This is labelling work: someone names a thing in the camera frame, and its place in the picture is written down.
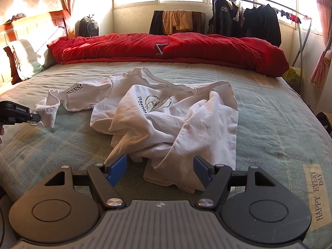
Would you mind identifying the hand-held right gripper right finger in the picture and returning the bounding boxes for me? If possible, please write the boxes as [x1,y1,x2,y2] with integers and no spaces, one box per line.
[194,156,276,209]

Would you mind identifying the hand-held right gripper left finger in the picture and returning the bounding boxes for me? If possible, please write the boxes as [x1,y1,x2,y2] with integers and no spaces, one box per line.
[44,155,128,209]

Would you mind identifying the white printed t-shirt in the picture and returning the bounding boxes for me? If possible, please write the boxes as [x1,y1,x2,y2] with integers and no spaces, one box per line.
[32,67,239,195]

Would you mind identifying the yellow draped clothes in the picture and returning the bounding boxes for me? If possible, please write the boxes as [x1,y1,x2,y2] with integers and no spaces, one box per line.
[162,10,194,35]

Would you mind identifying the metal clothes rack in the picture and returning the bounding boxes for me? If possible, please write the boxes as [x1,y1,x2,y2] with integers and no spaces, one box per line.
[208,0,313,68]

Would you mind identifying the plaid covered pillow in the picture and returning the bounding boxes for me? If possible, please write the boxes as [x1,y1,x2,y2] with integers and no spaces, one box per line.
[3,27,68,85]

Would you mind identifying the wooden headboard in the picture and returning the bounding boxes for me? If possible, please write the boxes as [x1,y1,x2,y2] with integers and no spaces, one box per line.
[0,10,72,89]

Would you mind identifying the dark backpack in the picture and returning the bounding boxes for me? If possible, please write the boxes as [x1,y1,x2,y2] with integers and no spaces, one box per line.
[75,16,99,37]

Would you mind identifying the red quilt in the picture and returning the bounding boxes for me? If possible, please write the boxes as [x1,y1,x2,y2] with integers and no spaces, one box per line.
[47,32,290,78]

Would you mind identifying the tan and black bag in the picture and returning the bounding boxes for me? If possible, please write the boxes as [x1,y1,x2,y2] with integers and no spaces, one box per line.
[315,111,332,138]

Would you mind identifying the yellow green bag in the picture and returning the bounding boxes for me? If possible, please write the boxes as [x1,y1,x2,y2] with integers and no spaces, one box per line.
[284,66,301,83]

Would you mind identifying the black draped garment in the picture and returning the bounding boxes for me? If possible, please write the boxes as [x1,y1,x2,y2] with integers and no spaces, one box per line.
[150,10,164,35]

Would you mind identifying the black jacket with patch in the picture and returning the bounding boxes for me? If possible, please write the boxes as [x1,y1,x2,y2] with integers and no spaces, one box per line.
[208,0,232,35]

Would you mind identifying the black hanging coat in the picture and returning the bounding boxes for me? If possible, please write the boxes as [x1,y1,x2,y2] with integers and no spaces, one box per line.
[244,4,282,48]

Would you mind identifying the light hanging garment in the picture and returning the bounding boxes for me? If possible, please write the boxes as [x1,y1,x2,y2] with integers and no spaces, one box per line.
[232,0,245,22]

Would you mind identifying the pink striped curtain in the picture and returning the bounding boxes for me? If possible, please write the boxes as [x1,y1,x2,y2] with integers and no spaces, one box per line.
[310,0,332,90]

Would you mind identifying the red hanging socks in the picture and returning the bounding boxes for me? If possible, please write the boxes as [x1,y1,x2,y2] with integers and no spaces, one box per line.
[276,9,301,24]

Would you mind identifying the metal bracket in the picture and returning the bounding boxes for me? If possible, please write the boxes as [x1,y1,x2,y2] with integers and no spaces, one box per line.
[155,43,170,57]

